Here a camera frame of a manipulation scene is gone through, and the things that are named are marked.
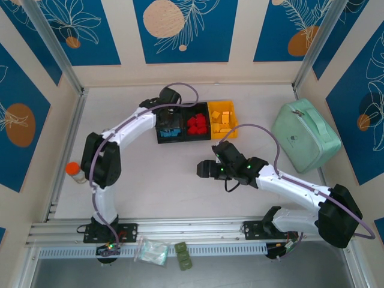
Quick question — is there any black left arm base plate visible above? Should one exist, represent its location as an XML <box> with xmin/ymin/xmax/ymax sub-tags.
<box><xmin>83</xmin><ymin>222</ymin><xmax>139</xmax><ymax>244</ymax></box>

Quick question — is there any clear plastic bag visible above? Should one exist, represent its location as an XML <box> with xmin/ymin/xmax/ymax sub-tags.
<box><xmin>133</xmin><ymin>236</ymin><xmax>169</xmax><ymax>267</ymax></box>

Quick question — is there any orange cap clear bottle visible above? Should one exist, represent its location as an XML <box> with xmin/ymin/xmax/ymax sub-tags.
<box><xmin>65</xmin><ymin>161</ymin><xmax>88</xmax><ymax>184</ymax></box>

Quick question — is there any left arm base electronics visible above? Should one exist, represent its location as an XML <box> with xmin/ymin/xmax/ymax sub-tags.
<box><xmin>95</xmin><ymin>236</ymin><xmax>124</xmax><ymax>265</ymax></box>

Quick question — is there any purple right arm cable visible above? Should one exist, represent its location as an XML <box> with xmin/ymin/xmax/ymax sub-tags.
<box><xmin>221</xmin><ymin>123</ymin><xmax>376</xmax><ymax>241</ymax></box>

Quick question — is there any aluminium corner post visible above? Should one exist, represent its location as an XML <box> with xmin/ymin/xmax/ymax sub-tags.
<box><xmin>22</xmin><ymin>0</ymin><xmax>85</xmax><ymax>94</ymax></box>
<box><xmin>292</xmin><ymin>0</ymin><xmax>352</xmax><ymax>91</ymax></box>

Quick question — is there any thin black right gripper cable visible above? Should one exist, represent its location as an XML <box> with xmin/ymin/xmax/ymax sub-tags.
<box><xmin>224</xmin><ymin>176</ymin><xmax>241</xmax><ymax>193</ymax></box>

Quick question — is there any mint green zip bag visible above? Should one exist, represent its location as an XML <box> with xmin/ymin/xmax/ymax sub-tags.
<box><xmin>271</xmin><ymin>98</ymin><xmax>342</xmax><ymax>174</ymax></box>

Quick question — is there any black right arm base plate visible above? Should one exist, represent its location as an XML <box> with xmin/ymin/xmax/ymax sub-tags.
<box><xmin>243</xmin><ymin>220</ymin><xmax>290</xmax><ymax>241</ymax></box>

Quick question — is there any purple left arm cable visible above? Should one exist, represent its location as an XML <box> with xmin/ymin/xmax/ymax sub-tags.
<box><xmin>89</xmin><ymin>82</ymin><xmax>200</xmax><ymax>256</ymax></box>

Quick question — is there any white slotted cable duct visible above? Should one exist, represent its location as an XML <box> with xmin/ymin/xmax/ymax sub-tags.
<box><xmin>38</xmin><ymin>243</ymin><xmax>268</xmax><ymax>259</ymax></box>

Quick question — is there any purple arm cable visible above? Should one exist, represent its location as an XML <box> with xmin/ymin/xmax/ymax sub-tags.
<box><xmin>89</xmin><ymin>82</ymin><xmax>200</xmax><ymax>256</ymax></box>
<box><xmin>221</xmin><ymin>123</ymin><xmax>376</xmax><ymax>241</ymax></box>

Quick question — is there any yellow plastic bin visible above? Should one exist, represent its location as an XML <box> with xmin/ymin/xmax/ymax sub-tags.
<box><xmin>207</xmin><ymin>100</ymin><xmax>239</xmax><ymax>141</ymax></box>

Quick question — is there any aluminium side rail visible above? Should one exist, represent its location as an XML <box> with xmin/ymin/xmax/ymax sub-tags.
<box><xmin>44</xmin><ymin>88</ymin><xmax>88</xmax><ymax>223</ymax></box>

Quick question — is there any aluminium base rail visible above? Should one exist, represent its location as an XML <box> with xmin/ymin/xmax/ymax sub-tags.
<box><xmin>25</xmin><ymin>215</ymin><xmax>319</xmax><ymax>247</ymax></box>

